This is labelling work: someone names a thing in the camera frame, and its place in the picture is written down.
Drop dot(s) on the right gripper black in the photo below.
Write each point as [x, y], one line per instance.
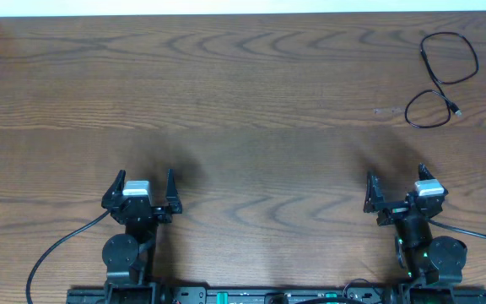
[375, 203]

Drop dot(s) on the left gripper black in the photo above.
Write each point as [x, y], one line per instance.
[173, 202]

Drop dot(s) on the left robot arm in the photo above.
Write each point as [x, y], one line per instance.
[129, 256]

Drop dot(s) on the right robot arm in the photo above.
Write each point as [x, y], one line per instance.
[434, 264]

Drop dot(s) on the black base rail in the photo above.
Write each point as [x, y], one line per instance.
[202, 295]

